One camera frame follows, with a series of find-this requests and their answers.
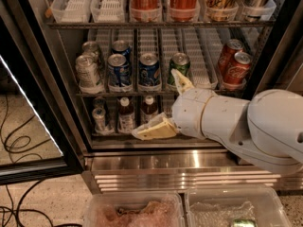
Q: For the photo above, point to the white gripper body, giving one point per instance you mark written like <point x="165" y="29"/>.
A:
<point x="188" y="111"/>

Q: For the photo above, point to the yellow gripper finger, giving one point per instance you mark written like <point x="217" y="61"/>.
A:
<point x="182" y="83"/>
<point x="159" y="127"/>

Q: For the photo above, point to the blue pepsi can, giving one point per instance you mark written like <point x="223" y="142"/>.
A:
<point x="122" y="47"/>
<point x="119" y="71"/>

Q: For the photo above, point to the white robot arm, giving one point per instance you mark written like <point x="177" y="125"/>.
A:
<point x="266" y="131"/>

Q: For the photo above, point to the green soda can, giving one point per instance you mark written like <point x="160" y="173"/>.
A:
<point x="179" y="61"/>

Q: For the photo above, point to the dark blue soda can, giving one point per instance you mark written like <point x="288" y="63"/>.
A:
<point x="149" y="71"/>

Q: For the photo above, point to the empty white tray middle shelf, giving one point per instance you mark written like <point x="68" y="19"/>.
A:
<point x="202" y="73"/>

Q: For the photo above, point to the front red coca-cola can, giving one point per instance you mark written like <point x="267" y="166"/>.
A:
<point x="237" y="68"/>

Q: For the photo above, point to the front slim silver can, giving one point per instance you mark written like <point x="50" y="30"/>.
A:
<point x="101" y="119"/>

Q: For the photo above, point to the slim silver can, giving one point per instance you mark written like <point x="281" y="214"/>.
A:
<point x="99" y="102"/>
<point x="101" y="119"/>

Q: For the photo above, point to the rear red coca-cola can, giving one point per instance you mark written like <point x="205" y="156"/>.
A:
<point x="229" y="49"/>

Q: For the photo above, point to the rear slim silver can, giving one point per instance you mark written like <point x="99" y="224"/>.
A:
<point x="99" y="102"/>

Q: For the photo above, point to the steel fridge bottom grille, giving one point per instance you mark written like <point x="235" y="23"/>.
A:
<point x="177" y="170"/>

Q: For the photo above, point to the front silver soda can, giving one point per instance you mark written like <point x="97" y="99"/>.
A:
<point x="87" y="70"/>

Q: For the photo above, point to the silver soda can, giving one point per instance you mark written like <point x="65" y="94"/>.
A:
<point x="92" y="48"/>
<point x="87" y="70"/>

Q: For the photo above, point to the rear silver soda can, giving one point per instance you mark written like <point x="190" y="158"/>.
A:
<point x="92" y="48"/>

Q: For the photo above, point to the open glass fridge door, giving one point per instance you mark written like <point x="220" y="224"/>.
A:
<point x="36" y="140"/>

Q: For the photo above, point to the green can in bin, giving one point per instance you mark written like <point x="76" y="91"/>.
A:
<point x="240" y="222"/>

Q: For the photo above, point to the right brown drink bottle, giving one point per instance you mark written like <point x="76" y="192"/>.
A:
<point x="148" y="110"/>

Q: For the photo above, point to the brown drink bottle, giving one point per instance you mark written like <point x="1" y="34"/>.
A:
<point x="126" y="115"/>
<point x="148" y="110"/>

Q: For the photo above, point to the left brown drink bottle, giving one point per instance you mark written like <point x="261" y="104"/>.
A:
<point x="126" y="115"/>

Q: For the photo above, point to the right clear plastic bin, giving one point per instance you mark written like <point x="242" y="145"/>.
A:
<point x="217" y="206"/>

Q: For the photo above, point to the clear plastic bin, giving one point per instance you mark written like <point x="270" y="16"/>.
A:
<point x="217" y="206"/>
<point x="135" y="209"/>

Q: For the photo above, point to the left clear plastic bin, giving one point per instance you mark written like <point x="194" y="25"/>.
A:
<point x="135" y="209"/>

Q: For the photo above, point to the empty white tray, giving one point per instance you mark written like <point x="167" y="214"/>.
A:
<point x="71" y="11"/>
<point x="108" y="11"/>

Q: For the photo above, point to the empty white tray top left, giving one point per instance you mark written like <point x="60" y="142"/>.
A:
<point x="71" y="11"/>

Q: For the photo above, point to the middle wire shelf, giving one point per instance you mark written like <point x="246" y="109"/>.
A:
<point x="157" y="93"/>

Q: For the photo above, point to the wire shelf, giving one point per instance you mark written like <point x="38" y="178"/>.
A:
<point x="157" y="93"/>
<point x="56" y="25"/>

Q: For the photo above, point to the top wire shelf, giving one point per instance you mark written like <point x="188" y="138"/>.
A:
<point x="56" y="25"/>

